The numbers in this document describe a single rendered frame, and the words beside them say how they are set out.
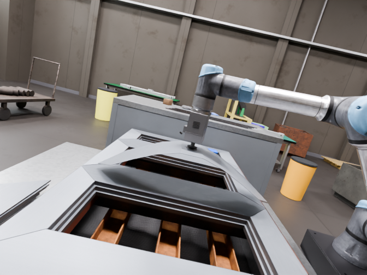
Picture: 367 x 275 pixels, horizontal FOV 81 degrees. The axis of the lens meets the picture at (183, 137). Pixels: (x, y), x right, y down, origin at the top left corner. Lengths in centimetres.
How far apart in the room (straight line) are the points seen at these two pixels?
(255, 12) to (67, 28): 655
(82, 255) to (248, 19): 811
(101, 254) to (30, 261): 13
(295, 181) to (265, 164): 196
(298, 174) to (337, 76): 568
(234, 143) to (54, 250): 137
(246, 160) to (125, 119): 97
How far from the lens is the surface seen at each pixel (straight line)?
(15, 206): 85
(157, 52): 822
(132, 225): 116
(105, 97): 550
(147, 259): 56
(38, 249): 58
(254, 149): 174
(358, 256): 111
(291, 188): 377
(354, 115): 79
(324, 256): 108
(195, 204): 80
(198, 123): 75
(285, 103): 88
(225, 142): 167
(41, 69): 1018
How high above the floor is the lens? 124
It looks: 13 degrees down
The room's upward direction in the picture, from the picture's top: 14 degrees clockwise
